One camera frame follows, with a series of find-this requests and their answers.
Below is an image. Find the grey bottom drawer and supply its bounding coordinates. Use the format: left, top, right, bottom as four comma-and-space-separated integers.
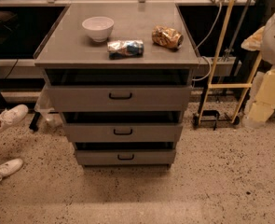
75, 149, 176, 166

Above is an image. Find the white sneaker upper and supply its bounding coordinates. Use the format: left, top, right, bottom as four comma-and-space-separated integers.
0, 105, 28, 133

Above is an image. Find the clear plastic bag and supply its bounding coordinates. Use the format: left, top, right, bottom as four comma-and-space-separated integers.
34, 86, 62, 128

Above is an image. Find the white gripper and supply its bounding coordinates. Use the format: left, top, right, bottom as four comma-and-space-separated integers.
242, 66, 275, 128

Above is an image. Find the white sneaker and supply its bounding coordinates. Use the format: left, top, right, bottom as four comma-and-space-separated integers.
0, 159, 23, 181
0, 105, 28, 133

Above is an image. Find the white sneaker lower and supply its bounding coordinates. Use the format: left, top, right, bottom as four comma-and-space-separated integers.
0, 159, 23, 181

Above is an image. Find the grey drawer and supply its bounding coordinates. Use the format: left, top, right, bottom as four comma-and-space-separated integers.
75, 149, 176, 166
46, 86, 191, 112
64, 123, 183, 143

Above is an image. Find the white ceramic bowl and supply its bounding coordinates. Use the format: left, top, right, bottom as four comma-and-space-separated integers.
82, 17, 114, 42

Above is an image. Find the grey drawer cabinet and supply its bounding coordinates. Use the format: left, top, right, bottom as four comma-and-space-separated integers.
35, 3, 199, 166

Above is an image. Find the white power cable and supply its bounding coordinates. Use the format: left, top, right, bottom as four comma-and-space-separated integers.
192, 1, 224, 82

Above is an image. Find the grey cable tray rail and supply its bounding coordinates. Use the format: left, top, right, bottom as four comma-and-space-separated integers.
193, 57, 241, 78

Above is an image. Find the grey top drawer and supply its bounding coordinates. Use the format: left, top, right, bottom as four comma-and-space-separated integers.
46, 86, 191, 112

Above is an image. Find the crushed blue silver can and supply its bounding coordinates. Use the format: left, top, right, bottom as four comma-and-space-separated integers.
107, 40, 144, 59

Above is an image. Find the crushed gold can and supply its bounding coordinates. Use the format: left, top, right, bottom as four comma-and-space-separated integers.
152, 25, 184, 49

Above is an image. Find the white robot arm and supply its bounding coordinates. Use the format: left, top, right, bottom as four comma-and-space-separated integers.
241, 13, 275, 128

